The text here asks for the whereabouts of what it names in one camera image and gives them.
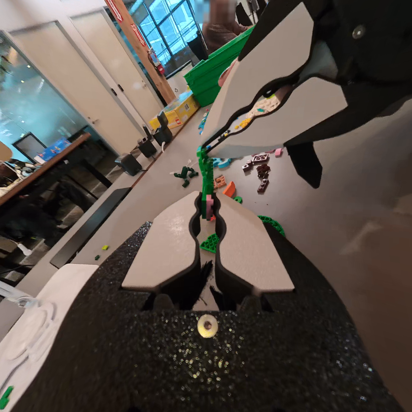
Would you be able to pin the salmon lego piece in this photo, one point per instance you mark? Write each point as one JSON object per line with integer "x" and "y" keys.
{"x": 220, "y": 182}

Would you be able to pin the tall black charging dock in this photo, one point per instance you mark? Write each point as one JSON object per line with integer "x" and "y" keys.
{"x": 162, "y": 132}

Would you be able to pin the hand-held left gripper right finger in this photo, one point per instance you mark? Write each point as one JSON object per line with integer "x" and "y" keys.
{"x": 254, "y": 254}

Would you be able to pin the wooden top desk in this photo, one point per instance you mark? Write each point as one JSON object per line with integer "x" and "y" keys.
{"x": 48, "y": 164}

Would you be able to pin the person's right hand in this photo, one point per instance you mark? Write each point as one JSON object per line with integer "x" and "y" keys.
{"x": 223, "y": 77}

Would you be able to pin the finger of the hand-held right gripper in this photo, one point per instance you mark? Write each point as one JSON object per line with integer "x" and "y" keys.
{"x": 273, "y": 54}
{"x": 305, "y": 112}

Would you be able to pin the large green half-round plate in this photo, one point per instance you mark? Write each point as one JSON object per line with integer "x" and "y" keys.
{"x": 272, "y": 222}

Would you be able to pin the orange brick separator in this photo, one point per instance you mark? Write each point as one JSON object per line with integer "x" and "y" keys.
{"x": 229, "y": 190}

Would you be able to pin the dark brown lego frame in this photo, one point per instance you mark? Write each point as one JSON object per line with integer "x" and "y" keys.
{"x": 260, "y": 157}

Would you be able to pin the wooden pillar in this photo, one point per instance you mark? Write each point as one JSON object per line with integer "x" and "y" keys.
{"x": 144, "y": 48}

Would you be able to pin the green plastic storage bin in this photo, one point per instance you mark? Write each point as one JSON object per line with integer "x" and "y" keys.
{"x": 206, "y": 83}

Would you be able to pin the light blue lego piece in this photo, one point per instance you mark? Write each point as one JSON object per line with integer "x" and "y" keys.
{"x": 222, "y": 162}

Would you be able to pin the green half-round lego plate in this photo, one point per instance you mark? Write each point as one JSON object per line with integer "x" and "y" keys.
{"x": 209, "y": 243}

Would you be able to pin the black office chair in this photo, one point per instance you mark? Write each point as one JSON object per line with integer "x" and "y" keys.
{"x": 41, "y": 212}

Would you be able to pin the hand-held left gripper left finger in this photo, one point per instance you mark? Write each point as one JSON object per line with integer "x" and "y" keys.
{"x": 161, "y": 254}

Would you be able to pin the pile of mixed lego pieces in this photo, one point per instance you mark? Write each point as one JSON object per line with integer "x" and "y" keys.
{"x": 257, "y": 111}

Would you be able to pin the glass office partition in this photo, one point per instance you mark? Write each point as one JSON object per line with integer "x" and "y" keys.
{"x": 38, "y": 96}

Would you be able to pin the dark brown long plate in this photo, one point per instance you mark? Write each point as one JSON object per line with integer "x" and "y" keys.
{"x": 263, "y": 186}

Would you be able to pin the dark brown lego piece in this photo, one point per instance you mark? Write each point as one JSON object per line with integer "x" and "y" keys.
{"x": 263, "y": 170}

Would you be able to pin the green lego plate assembly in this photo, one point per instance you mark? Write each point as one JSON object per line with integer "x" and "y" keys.
{"x": 206, "y": 180}

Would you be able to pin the dark green lego stem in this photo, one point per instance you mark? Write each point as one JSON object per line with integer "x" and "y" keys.
{"x": 182, "y": 173}

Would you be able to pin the white double door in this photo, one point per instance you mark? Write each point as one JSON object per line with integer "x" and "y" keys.
{"x": 106, "y": 74}

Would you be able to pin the small green lego leaf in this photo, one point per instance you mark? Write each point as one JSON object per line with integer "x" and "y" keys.
{"x": 6, "y": 396}

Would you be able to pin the yellow lego box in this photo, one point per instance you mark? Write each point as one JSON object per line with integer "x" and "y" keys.
{"x": 185, "y": 111}

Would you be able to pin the pink lego brick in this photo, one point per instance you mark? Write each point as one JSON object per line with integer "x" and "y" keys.
{"x": 278, "y": 152}

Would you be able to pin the white power adapter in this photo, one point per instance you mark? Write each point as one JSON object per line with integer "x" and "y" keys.
{"x": 24, "y": 249}

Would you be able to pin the dark computer monitor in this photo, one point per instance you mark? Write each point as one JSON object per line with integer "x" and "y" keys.
{"x": 29, "y": 146}

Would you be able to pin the large window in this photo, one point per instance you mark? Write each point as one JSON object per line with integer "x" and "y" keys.
{"x": 170, "y": 29}

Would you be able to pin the blue lego box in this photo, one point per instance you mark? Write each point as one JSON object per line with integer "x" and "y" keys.
{"x": 53, "y": 149}

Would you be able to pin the red fire extinguisher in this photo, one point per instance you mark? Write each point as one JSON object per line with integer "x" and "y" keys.
{"x": 154, "y": 58}

